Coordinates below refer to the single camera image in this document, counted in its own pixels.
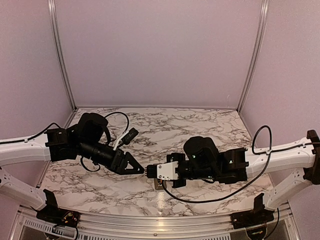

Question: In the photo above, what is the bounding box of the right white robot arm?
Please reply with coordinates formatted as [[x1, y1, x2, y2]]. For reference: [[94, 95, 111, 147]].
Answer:
[[156, 136, 320, 224]]

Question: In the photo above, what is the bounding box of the aluminium frame post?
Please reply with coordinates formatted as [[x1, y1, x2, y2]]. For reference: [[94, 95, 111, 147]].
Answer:
[[236, 0, 270, 113], [47, 0, 77, 111]]

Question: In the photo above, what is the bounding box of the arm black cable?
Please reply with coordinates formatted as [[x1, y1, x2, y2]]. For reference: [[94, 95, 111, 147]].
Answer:
[[103, 111, 130, 136], [161, 124, 273, 203]]

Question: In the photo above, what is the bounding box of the right aluminium frame post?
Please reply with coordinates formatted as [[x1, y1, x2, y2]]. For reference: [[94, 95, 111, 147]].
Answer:
[[236, 0, 270, 113]]

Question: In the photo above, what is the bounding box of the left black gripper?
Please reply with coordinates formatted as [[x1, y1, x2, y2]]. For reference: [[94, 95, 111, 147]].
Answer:
[[78, 138, 146, 175]]

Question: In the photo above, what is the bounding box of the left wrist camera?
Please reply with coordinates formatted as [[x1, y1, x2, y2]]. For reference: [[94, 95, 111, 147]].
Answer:
[[113, 127, 139, 151]]

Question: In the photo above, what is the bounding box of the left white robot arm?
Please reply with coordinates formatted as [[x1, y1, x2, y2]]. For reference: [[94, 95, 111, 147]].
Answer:
[[0, 113, 144, 223]]

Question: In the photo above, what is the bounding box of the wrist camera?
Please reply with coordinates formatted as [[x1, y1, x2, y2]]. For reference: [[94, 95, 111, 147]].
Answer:
[[113, 127, 139, 151], [145, 161, 179, 181]]

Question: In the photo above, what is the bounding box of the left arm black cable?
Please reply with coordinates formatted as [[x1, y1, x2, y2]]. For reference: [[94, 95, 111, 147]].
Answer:
[[103, 111, 130, 136]]

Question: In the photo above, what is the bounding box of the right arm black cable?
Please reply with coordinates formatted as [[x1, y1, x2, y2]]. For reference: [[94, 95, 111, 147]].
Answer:
[[161, 124, 273, 203]]

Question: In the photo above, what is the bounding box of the front aluminium rail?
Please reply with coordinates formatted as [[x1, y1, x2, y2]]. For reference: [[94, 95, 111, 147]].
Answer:
[[9, 203, 301, 240]]

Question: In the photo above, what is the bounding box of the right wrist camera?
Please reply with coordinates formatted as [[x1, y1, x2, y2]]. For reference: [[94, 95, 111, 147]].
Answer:
[[145, 161, 179, 181]]

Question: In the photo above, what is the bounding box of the left aluminium frame post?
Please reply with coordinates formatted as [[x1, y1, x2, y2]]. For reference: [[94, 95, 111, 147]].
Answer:
[[47, 0, 77, 111]]

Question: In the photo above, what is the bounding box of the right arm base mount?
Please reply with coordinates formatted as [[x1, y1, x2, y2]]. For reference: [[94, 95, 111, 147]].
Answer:
[[230, 210, 275, 229]]

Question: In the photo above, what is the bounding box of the grey remote control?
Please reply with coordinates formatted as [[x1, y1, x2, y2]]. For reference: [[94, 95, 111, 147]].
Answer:
[[153, 178, 167, 191]]

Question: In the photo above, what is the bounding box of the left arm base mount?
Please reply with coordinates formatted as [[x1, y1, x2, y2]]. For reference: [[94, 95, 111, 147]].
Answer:
[[36, 206, 80, 228]]

